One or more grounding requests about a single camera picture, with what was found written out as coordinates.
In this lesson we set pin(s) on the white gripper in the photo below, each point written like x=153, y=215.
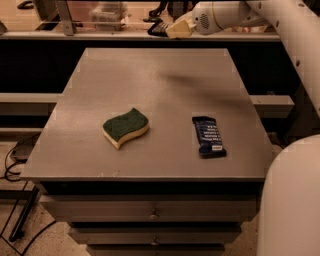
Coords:
x=202, y=21

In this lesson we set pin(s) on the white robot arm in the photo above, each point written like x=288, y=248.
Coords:
x=289, y=220

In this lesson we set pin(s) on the green and yellow sponge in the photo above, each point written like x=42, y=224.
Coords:
x=123, y=128

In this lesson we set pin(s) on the clear plastic container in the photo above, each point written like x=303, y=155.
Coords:
x=107, y=16

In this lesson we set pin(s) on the blue wrapped snack bar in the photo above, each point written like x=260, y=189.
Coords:
x=209, y=139

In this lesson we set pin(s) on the grey drawer cabinet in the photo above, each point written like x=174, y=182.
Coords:
x=106, y=194

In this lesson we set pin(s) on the top drawer knob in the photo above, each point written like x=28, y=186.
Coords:
x=154, y=214

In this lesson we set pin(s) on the drawer knob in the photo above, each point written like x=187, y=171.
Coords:
x=154, y=242
x=154, y=214

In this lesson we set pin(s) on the grey power box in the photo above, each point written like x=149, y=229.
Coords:
x=23, y=148

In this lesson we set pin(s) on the metal railing frame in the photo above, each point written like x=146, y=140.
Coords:
x=26, y=24

